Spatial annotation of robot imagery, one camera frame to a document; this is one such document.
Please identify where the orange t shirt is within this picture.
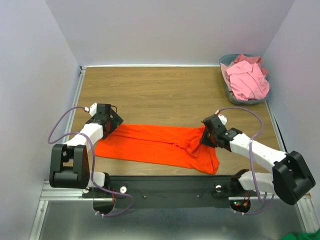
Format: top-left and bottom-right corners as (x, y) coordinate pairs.
(94, 123), (220, 175)

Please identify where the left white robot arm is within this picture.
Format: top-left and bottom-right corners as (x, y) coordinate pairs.
(47, 103), (124, 197)

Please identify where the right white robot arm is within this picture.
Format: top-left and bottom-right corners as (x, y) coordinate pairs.
(200, 114), (316, 205)

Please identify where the teal laundry basket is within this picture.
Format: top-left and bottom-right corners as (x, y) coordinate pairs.
(219, 53), (272, 106)

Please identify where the dusty pink t shirt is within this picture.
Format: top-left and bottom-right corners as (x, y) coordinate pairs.
(234, 54), (268, 76)

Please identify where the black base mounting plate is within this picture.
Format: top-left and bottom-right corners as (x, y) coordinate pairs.
(82, 174), (261, 210)

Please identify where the green cloth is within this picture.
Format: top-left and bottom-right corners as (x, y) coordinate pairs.
(280, 231), (320, 240)

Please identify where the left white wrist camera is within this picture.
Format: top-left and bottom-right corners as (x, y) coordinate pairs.
(84, 102), (98, 117)

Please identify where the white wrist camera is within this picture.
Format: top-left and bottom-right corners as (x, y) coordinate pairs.
(84, 102), (98, 117)
(215, 110), (228, 125)

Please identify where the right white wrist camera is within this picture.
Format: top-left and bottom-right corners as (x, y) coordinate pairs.
(215, 110), (228, 125)

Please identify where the right aluminium side rail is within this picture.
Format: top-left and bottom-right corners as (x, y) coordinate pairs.
(262, 101), (299, 153)

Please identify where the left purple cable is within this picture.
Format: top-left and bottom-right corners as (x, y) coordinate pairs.
(47, 106), (135, 218)

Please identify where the aluminium frame rail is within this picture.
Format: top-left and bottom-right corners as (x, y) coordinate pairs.
(40, 181), (311, 202)

